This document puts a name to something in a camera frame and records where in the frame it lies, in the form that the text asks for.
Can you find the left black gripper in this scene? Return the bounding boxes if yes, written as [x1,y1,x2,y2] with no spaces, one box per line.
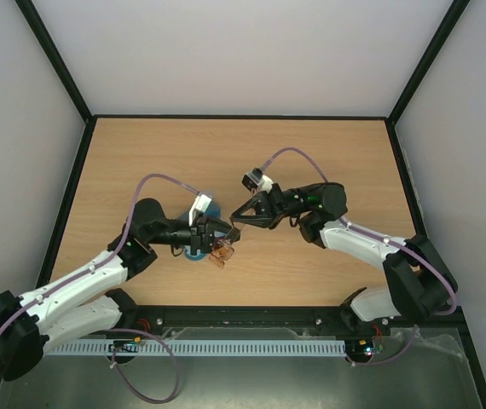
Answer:
[148,215,241,256]

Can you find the light blue slotted cable duct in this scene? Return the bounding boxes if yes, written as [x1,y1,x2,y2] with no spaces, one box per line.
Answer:
[49,339,346,358]

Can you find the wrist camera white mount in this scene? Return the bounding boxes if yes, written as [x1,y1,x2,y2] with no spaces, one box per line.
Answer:
[241,168,273,193]
[188,193,212,226]

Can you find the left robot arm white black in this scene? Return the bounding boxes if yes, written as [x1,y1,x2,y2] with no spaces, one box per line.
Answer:
[0,199,231,381]

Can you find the orange sunglasses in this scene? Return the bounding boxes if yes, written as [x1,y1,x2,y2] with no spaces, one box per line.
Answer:
[208,227,241,268]

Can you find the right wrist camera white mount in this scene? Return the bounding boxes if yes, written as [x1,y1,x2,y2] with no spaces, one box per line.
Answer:
[241,168,273,193]

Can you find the blue transparent glasses case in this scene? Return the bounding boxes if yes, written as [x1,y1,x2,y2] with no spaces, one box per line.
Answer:
[178,199,221,262]

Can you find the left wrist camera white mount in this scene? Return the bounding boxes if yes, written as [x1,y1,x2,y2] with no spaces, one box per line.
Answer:
[188,193,212,226]

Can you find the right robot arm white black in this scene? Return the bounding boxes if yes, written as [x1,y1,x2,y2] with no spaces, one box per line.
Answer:
[230,182,458,334]

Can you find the black metal frame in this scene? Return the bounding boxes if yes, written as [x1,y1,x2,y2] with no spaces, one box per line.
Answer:
[0,1,486,408]

